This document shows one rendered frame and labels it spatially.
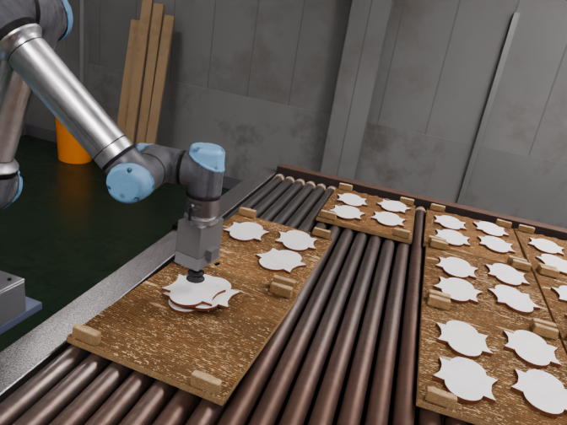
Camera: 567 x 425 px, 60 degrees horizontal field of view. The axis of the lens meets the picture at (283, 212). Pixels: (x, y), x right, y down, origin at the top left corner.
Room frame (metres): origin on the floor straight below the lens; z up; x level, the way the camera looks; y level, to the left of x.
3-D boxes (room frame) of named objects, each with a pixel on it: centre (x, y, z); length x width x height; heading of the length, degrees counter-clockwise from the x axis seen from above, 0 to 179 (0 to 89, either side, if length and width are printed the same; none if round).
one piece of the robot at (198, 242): (0.98, 0.17, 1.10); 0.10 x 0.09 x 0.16; 66
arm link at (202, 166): (0.99, 0.18, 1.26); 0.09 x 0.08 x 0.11; 86
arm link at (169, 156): (0.98, 0.28, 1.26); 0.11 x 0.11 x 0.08; 86
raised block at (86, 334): (0.79, 0.34, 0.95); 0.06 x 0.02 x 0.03; 73
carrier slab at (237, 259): (1.34, 0.05, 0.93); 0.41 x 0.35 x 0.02; 165
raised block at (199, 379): (0.71, 0.09, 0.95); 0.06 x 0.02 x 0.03; 73
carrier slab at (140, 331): (0.94, 0.16, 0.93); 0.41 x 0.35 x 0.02; 163
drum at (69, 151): (4.59, 2.13, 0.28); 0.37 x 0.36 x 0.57; 74
